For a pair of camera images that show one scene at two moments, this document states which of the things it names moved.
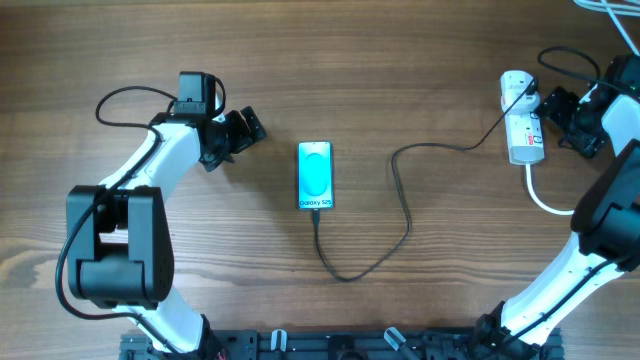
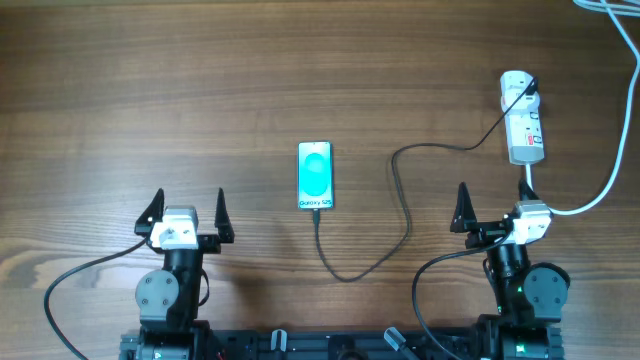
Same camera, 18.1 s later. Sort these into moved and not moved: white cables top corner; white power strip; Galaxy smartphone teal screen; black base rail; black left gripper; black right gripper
Moved: black left gripper; black right gripper
Not moved: white cables top corner; black base rail; Galaxy smartphone teal screen; white power strip
